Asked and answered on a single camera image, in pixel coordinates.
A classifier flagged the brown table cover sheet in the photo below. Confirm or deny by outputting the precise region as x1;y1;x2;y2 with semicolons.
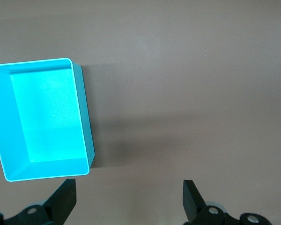
0;0;281;225

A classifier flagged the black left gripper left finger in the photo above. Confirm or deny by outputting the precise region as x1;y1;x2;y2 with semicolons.
0;178;77;225

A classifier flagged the turquoise plastic bin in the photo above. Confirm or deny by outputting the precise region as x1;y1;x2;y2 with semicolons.
0;57;96;182

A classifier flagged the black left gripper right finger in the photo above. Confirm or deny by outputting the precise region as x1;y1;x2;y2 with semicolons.
182;180;271;225

